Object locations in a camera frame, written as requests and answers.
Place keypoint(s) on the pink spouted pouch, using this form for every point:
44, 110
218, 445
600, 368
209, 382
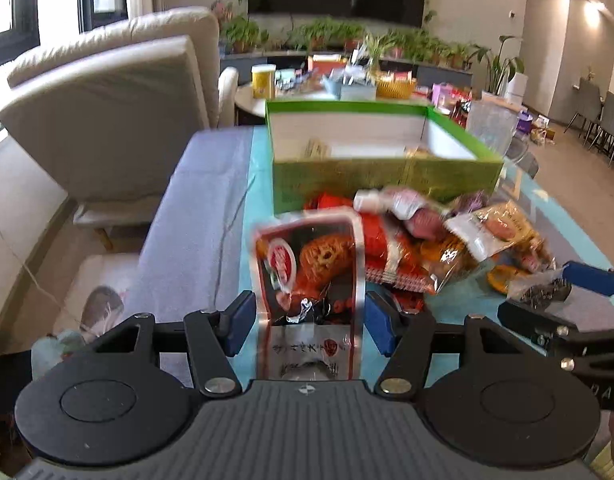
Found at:
422, 220

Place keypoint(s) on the red checkered snack packet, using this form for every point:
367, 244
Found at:
387, 255

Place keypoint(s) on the lavender cloth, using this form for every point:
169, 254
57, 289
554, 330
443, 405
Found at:
197, 210

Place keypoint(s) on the purple gift bag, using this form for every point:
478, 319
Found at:
524, 125

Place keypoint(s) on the beige armchair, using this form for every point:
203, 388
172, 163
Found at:
112, 100

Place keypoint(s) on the red flower arrangement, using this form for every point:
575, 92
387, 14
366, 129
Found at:
218, 10

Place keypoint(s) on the silver speckled snack packet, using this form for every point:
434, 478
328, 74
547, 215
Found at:
537, 292

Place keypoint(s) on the glass pitcher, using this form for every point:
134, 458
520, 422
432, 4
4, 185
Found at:
492, 125

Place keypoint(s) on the dark round side table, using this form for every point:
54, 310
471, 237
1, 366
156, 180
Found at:
524, 160

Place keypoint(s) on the red-logo vacuum snack packet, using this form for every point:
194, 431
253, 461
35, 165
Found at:
312, 270

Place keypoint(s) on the round white table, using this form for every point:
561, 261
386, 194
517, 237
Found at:
247, 105

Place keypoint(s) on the purple snack packet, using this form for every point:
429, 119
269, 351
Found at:
469, 205

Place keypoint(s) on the grey television cabinet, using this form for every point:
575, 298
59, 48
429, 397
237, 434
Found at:
442, 74

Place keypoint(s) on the orange tissue box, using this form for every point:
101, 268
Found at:
327, 65

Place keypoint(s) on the pink box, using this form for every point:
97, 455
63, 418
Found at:
441, 94

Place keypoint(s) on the green cardboard box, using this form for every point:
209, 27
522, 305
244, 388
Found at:
387, 175

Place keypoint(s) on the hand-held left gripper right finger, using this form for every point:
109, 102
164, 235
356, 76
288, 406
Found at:
382, 322

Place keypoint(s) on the row of potted plants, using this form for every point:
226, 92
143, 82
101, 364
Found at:
322, 30

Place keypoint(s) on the sausage snack packet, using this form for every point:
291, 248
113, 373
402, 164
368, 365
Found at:
534, 260

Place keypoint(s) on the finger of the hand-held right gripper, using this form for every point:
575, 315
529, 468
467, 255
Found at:
587, 276
537, 327

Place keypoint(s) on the tall leafy floor plant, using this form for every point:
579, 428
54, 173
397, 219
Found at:
497, 65

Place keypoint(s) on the yellow woven basket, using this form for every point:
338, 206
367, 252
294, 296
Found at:
396, 90

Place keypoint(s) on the spider plant in vase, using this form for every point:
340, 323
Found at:
374, 47

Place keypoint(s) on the blue plastic basket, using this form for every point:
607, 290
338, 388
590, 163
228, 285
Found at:
354, 91

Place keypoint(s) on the grey dining chair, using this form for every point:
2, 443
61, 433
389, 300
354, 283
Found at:
612, 120
584, 102

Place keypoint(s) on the brown fried-twist snack packet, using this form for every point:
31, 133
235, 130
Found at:
452, 260

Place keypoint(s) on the white cookie packet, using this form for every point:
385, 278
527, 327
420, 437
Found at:
492, 230

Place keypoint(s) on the clear plastic bag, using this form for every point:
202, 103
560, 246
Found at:
87, 320

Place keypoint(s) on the yellow can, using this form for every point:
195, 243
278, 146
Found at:
263, 82

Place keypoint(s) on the white air purifier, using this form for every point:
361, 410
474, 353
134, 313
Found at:
517, 87

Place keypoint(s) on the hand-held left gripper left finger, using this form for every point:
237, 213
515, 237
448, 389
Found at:
239, 320

